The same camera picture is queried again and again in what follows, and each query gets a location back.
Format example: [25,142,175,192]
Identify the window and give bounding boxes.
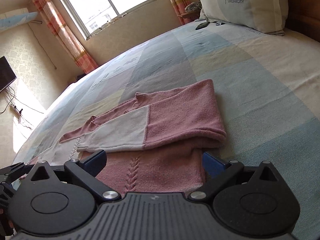
[54,0,160,41]

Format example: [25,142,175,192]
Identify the white power strip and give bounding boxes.
[10,104,24,117]

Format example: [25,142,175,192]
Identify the black cables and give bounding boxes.
[0,85,47,130]

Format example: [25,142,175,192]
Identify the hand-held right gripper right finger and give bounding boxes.
[188,151,285,201]

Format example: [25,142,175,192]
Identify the patchwork bed sheet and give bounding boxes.
[11,17,320,240]

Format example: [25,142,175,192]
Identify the hanging wall cord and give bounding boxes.
[30,21,57,70]

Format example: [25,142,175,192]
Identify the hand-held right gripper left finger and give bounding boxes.
[24,149,122,201]

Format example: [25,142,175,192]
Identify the large floral pillow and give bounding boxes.
[194,0,289,34]

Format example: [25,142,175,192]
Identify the pink and white knit sweater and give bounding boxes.
[19,79,228,198]

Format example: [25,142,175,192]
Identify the white air conditioner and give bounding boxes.
[0,8,38,32]

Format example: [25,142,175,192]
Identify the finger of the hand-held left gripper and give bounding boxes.
[0,162,33,183]

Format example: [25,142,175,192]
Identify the black television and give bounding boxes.
[0,56,17,93]

